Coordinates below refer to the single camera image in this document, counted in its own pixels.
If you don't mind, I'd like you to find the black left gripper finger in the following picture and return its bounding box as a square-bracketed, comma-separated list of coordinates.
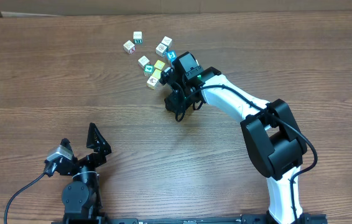
[86, 123, 111, 156]
[60, 138, 73, 155]

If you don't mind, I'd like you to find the yellow block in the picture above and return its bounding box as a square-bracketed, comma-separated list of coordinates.
[152, 69, 162, 80]
[154, 60, 165, 70]

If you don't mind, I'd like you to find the white acorn picture block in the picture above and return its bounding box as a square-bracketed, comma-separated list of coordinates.
[146, 75, 159, 90]

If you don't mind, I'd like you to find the blue number five block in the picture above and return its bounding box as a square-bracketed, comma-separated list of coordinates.
[166, 50, 177, 64]

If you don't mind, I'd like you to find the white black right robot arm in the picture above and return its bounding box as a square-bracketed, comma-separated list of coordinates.
[159, 52, 307, 223]

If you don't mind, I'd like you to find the green number four block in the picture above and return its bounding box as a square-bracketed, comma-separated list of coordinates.
[144, 65, 154, 77]

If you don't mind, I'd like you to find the white block blue side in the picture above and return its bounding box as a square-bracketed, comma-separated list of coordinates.
[155, 43, 168, 57]

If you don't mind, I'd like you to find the white block red trim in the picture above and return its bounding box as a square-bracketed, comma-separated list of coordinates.
[138, 55, 150, 69]

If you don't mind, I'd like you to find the white block top right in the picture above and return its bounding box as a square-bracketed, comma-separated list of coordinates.
[161, 36, 173, 48]

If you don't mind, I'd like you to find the white block red side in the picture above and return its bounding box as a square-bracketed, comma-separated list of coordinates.
[123, 40, 136, 54]

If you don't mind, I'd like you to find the white block green side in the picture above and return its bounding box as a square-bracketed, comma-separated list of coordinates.
[133, 31, 143, 44]

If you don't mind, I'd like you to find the brown cardboard backdrop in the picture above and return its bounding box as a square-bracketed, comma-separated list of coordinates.
[0, 0, 352, 17]

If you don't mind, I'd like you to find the black left camera cable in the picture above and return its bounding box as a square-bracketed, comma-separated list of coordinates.
[3, 161, 55, 224]

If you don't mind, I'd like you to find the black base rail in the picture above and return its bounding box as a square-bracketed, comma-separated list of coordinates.
[51, 213, 329, 224]

